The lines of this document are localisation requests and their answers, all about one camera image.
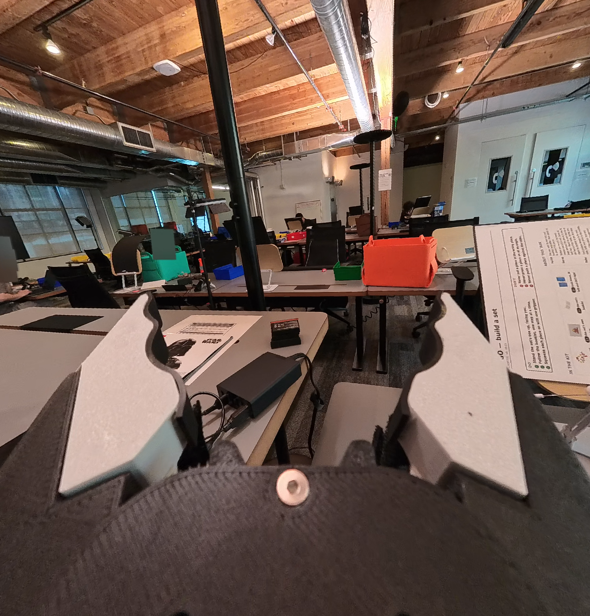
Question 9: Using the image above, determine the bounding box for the white vent grille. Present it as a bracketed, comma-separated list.
[116, 121, 157, 153]

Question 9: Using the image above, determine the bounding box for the black white booklet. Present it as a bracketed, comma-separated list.
[161, 332, 234, 379]

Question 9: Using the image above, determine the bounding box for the black table cable cover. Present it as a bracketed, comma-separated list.
[20, 315, 104, 334]

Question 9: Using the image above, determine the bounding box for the grey desk with tan edge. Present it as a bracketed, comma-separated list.
[0, 308, 329, 467]

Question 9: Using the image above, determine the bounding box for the document stand with black board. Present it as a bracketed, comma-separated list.
[111, 234, 148, 291]

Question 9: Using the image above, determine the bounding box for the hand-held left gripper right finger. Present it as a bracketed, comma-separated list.
[371, 292, 530, 499]

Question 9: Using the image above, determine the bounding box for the ceiling spotlight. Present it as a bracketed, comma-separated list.
[38, 26, 64, 56]

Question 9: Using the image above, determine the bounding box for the teal green tote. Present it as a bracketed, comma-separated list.
[140, 245, 191, 283]

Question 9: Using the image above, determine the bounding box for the orange felt bin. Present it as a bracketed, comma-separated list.
[361, 234, 439, 288]

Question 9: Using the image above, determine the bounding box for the light panel on tripod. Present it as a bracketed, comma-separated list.
[184, 197, 228, 309]

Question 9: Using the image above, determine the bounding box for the star wars booklet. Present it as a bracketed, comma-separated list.
[161, 315, 263, 387]

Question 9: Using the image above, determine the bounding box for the small black box red label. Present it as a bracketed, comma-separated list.
[269, 320, 302, 349]

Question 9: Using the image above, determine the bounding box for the black floor lamp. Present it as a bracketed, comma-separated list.
[353, 129, 393, 227]

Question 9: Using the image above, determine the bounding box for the black cable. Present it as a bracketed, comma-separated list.
[187, 391, 250, 441]
[295, 353, 325, 463]

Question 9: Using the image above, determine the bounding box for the wooden plate document stand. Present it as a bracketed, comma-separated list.
[432, 226, 478, 264]
[237, 244, 284, 292]

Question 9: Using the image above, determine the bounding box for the large paned window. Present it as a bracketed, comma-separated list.
[0, 183, 101, 261]

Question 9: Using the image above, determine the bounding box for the large silver ventilation duct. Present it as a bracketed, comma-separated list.
[0, 93, 214, 167]

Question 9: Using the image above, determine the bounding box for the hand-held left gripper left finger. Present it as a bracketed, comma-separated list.
[57, 290, 210, 498]

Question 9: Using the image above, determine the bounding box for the black office chair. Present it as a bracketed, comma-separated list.
[47, 265, 122, 310]
[306, 225, 347, 268]
[413, 266, 476, 338]

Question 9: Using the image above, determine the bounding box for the black vertical pole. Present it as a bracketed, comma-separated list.
[195, 0, 268, 311]

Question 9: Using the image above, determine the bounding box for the printed instruction sheet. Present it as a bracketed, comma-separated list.
[474, 216, 590, 387]

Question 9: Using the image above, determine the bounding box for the white door with black print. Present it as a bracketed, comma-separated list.
[478, 135, 527, 212]
[531, 126, 586, 208]

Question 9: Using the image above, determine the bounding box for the black power hub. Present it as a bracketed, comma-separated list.
[216, 352, 303, 419]

